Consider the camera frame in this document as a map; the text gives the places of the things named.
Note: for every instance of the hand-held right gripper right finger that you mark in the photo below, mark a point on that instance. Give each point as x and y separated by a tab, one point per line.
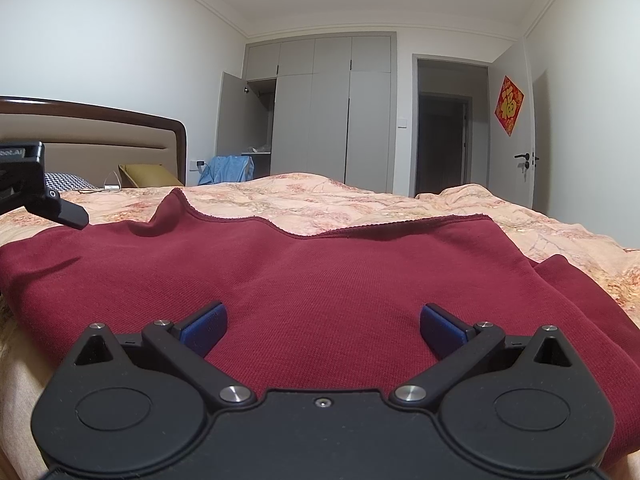
442	331

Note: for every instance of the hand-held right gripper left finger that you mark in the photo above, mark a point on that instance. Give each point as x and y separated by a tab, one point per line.
204	330

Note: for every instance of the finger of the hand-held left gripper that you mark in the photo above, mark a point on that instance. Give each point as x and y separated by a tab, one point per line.
65	212

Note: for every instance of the dark red long-sleeve sweater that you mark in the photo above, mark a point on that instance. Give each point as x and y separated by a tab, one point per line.
320	285

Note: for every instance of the black white houndstooth pillow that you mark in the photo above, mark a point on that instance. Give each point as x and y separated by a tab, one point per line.
67	181

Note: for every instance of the beige padded wooden headboard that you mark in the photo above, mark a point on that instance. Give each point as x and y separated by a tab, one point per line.
100	150

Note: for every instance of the olive green pillow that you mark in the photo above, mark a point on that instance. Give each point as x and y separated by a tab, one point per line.
150	176

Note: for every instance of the floral quilt bed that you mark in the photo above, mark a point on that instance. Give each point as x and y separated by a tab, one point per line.
350	205

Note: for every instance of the blue clothing pile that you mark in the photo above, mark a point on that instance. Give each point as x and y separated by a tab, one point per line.
225	170

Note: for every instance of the white room door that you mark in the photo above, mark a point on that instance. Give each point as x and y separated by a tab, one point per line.
510	180

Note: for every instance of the open grey wardrobe door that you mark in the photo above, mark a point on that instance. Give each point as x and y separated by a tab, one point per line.
230	115

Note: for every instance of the red diamond door decoration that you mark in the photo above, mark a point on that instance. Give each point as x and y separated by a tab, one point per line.
509	106

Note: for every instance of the grey built-in wardrobe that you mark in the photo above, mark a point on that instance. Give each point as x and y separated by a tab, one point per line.
325	110

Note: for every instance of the grey door frame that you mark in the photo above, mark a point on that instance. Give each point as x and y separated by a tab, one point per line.
415	125

